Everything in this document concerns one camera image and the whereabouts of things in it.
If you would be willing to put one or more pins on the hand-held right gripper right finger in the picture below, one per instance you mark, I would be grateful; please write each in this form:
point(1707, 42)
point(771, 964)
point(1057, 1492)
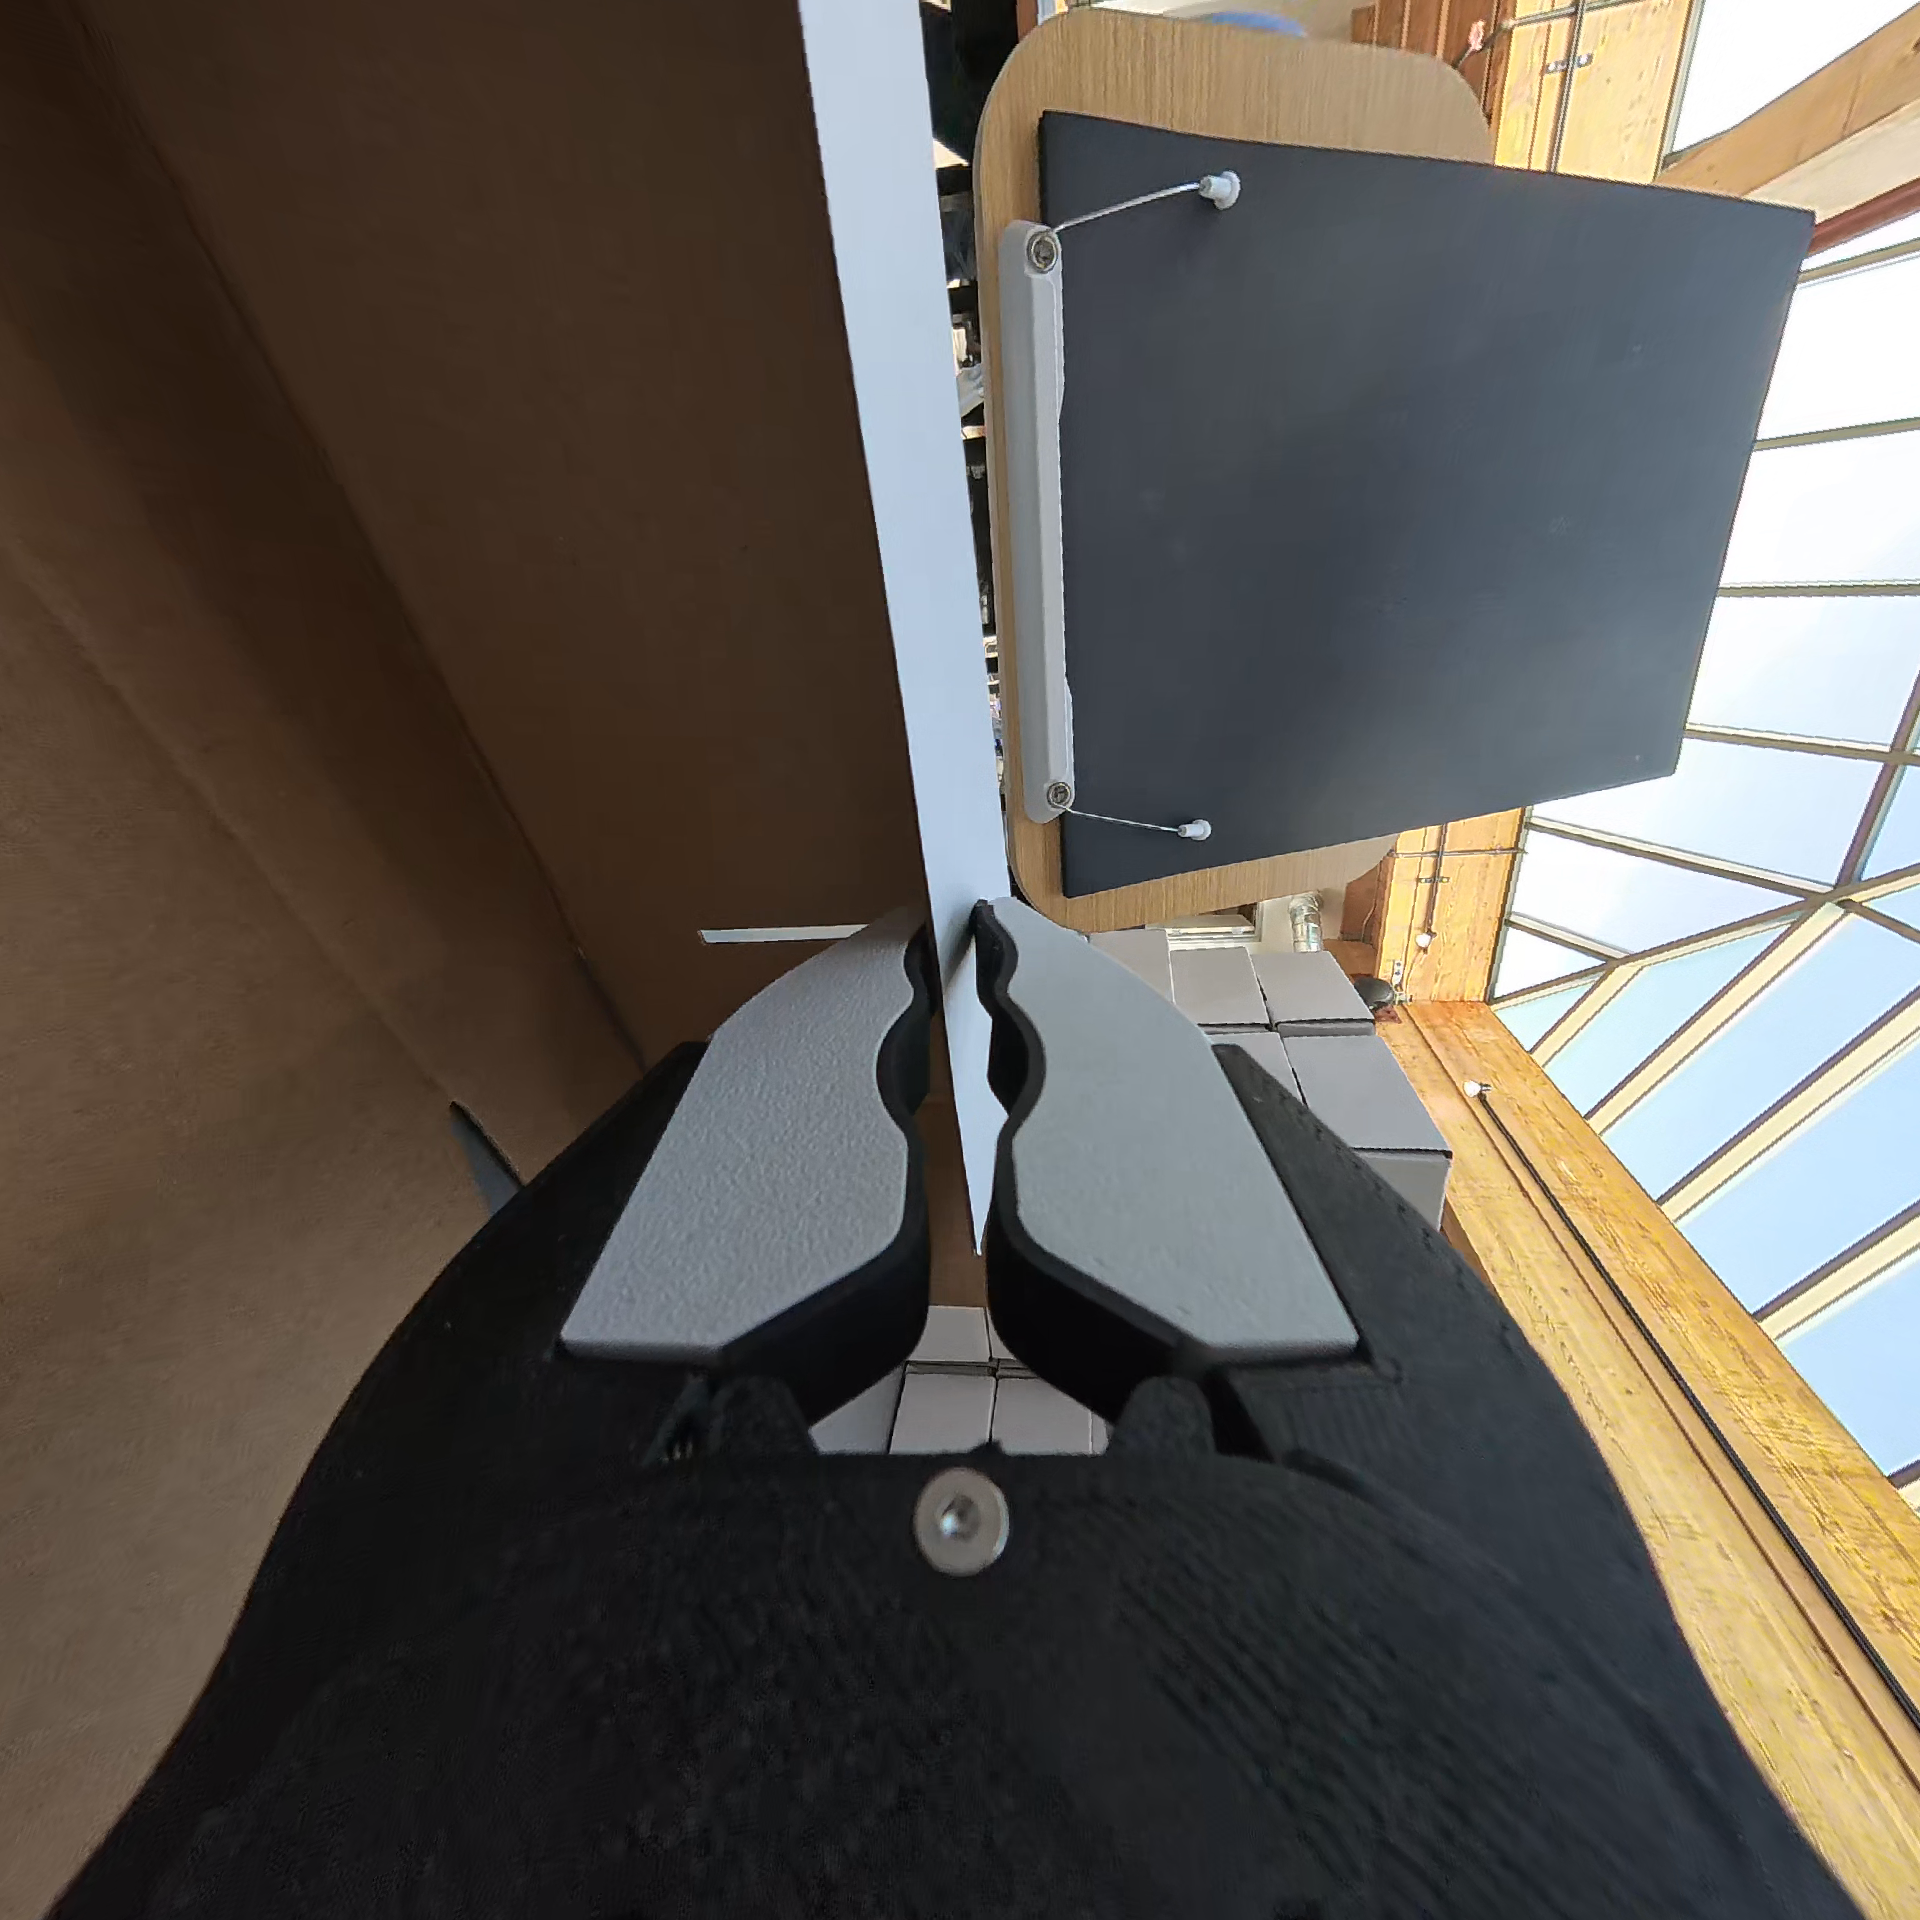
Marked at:
point(1164, 1170)

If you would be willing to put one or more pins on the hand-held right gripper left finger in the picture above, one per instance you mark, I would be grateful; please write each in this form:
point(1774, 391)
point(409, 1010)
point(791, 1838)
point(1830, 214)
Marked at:
point(750, 1155)

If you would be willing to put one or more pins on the brown and white cardboard box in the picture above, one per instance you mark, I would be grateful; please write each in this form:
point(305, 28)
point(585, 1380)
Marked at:
point(375, 602)

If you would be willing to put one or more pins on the stack of white boxes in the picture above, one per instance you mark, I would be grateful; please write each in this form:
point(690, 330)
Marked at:
point(1350, 1080)

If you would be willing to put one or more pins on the small black dome object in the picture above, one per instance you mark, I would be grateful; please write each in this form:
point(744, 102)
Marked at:
point(1373, 994)

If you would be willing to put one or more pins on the metal pipe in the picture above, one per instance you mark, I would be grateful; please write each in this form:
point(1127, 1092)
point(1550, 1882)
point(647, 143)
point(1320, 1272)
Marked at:
point(1306, 919)

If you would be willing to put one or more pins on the grey plastic bar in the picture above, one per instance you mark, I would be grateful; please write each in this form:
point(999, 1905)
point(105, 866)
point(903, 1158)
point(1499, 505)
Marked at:
point(1035, 525)

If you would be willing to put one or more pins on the black mat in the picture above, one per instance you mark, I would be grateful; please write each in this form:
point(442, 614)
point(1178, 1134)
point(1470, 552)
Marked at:
point(1424, 497)

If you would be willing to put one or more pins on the large glass window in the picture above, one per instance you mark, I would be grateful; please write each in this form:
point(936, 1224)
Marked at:
point(1800, 677)

